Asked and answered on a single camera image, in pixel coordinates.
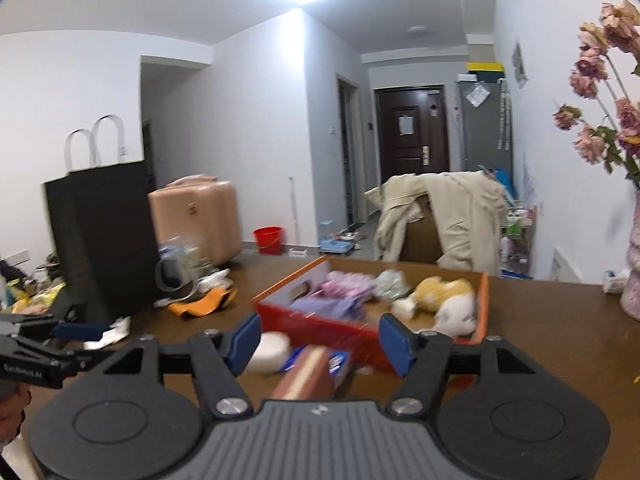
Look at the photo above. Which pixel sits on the purple knitted cloth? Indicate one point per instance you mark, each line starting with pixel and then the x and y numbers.
pixel 340 309

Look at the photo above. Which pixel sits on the pink hard suitcase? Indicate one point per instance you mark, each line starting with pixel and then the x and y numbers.
pixel 199 211

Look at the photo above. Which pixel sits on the orange elastic band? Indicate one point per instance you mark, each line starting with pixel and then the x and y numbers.
pixel 216 299

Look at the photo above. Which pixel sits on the pink ceramic vase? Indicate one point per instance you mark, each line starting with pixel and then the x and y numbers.
pixel 630 299

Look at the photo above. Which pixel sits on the beige coat on chair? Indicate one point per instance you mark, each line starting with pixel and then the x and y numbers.
pixel 468 208

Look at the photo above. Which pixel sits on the dark brown entrance door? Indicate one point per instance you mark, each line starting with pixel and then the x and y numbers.
pixel 412 130

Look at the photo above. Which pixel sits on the brown wooden chair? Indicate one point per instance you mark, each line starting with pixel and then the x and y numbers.
pixel 422 243

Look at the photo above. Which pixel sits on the grey refrigerator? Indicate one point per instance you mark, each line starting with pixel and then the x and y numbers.
pixel 485 109

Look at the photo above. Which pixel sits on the dried pink rose bouquet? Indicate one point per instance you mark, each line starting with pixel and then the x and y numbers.
pixel 613 140

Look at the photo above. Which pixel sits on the white round foam sponge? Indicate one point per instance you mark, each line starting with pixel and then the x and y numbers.
pixel 271 354

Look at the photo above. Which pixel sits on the black paper bag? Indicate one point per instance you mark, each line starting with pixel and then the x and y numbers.
pixel 102 229

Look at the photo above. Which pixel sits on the yellow box on refrigerator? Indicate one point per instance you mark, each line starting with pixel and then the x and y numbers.
pixel 491 67

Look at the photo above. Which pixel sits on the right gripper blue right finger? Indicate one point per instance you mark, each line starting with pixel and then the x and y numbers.
pixel 421 361

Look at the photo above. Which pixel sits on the pink satin scrunchie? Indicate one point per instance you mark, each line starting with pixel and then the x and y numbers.
pixel 358 294

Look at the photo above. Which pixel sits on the blue tissue pack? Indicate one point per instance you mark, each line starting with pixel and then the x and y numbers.
pixel 334 363

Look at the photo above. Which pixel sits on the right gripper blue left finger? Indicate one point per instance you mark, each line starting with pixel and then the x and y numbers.
pixel 217 359

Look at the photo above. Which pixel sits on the red plastic bucket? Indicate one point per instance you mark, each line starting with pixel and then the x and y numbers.
pixel 269 240

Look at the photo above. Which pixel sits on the person's left hand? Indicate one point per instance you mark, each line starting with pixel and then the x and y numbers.
pixel 13 413

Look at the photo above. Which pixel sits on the red cardboard box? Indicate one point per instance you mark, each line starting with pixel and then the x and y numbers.
pixel 360 338

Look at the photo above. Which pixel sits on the wall picture frame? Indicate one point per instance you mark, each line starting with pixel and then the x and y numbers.
pixel 518 65

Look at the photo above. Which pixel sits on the lilac fuzzy headband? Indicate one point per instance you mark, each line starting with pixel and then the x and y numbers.
pixel 350 277

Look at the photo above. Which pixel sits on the white crumpled tissue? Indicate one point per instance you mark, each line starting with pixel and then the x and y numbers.
pixel 118 331

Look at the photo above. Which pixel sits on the yellow white plush toy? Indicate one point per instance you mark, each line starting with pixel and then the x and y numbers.
pixel 451 304

